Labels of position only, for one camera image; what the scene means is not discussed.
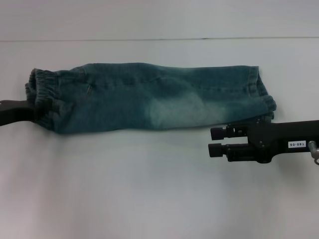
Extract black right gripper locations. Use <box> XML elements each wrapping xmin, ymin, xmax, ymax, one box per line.
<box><xmin>207</xmin><ymin>119</ymin><xmax>319</xmax><ymax>164</ymax></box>

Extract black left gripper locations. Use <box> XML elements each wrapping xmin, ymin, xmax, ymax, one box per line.
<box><xmin>0</xmin><ymin>99</ymin><xmax>37</xmax><ymax>127</ymax></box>

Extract blue denim shorts with embroidery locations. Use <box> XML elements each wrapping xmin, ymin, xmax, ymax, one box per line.
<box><xmin>24</xmin><ymin>63</ymin><xmax>277</xmax><ymax>135</ymax></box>

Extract silver metal connector plug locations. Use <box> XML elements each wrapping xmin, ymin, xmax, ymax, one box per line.
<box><xmin>308</xmin><ymin>140</ymin><xmax>319</xmax><ymax>165</ymax></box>

